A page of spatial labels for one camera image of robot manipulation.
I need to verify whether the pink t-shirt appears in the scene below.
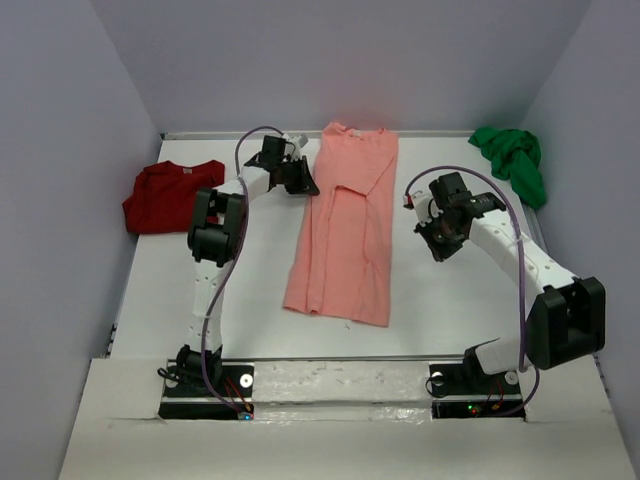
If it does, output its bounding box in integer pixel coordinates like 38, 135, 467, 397
283, 122, 399, 328

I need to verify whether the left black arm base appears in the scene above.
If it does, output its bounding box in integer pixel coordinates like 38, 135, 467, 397
157, 345, 255, 421

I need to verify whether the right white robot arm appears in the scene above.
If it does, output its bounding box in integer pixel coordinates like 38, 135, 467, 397
403, 166, 606, 377

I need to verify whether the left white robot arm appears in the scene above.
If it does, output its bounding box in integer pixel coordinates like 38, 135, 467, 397
175, 130, 319, 404

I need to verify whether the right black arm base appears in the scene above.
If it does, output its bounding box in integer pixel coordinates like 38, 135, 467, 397
425, 346, 526, 420

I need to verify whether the green crumpled t-shirt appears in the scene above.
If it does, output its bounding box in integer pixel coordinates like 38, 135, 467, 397
468, 127, 547, 210

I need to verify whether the red folded t-shirt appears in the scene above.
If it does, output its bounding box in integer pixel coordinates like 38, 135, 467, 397
122, 160, 225, 235

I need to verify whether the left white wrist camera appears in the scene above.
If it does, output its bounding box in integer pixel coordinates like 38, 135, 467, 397
281, 133, 308, 159

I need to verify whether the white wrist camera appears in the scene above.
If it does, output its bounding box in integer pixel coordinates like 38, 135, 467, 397
281, 133, 308, 159
403, 190, 434, 224

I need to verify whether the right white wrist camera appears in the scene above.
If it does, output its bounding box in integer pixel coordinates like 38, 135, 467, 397
403, 190, 434, 224

